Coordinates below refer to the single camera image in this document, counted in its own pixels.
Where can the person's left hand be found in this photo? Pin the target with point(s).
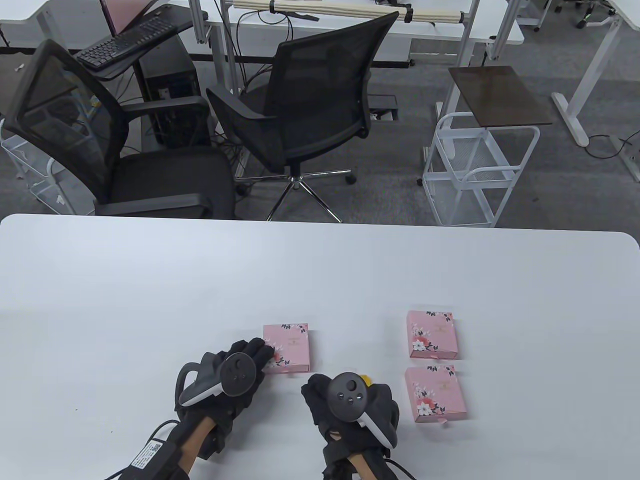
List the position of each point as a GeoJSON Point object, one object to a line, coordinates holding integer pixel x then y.
{"type": "Point", "coordinates": [262, 355]}

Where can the person's right hand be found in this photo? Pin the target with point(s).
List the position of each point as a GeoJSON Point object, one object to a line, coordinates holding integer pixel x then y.
{"type": "Point", "coordinates": [315, 400]}

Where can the grey hand controller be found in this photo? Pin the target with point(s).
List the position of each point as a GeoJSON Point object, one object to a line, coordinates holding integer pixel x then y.
{"type": "Point", "coordinates": [240, 372]}
{"type": "Point", "coordinates": [350, 395]}

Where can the pink floral jewelry box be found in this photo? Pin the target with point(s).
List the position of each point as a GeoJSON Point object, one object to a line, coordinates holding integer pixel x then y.
{"type": "Point", "coordinates": [432, 332]}
{"type": "Point", "coordinates": [290, 347]}
{"type": "Point", "coordinates": [435, 395]}

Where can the yellow cleaning cloth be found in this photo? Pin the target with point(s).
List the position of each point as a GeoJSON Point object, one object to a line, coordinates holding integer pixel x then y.
{"type": "Point", "coordinates": [368, 380]}

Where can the black left forearm module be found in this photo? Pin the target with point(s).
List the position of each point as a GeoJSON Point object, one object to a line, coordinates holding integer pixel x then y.
{"type": "Point", "coordinates": [152, 457]}

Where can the person's right forearm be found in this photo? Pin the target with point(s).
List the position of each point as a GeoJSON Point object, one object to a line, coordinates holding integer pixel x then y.
{"type": "Point", "coordinates": [362, 467]}

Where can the person's left forearm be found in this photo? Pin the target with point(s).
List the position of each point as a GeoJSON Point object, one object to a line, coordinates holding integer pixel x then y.
{"type": "Point", "coordinates": [197, 442]}

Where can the black mesh office chair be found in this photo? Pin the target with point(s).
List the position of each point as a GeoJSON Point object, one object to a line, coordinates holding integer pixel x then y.
{"type": "Point", "coordinates": [165, 180]}

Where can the black chair with chrome base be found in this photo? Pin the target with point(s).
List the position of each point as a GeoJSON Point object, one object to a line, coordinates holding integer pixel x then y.
{"type": "Point", "coordinates": [310, 85]}

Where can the floor power box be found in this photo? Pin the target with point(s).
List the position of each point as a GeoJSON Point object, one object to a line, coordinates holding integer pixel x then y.
{"type": "Point", "coordinates": [382, 103]}

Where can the black computer tower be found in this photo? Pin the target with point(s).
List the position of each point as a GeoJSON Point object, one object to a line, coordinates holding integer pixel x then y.
{"type": "Point", "coordinates": [170, 85]}

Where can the black keyboard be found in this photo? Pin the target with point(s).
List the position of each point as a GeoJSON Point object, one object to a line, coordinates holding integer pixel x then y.
{"type": "Point", "coordinates": [125, 42]}

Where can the brown board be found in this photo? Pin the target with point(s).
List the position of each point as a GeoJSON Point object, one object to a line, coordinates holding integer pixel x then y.
{"type": "Point", "coordinates": [500, 95]}

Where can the white desk with angled leg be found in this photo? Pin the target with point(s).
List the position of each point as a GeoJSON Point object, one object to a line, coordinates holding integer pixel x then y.
{"type": "Point", "coordinates": [596, 60]}

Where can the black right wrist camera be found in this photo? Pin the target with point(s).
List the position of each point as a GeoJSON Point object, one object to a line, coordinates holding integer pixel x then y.
{"type": "Point", "coordinates": [335, 462]}

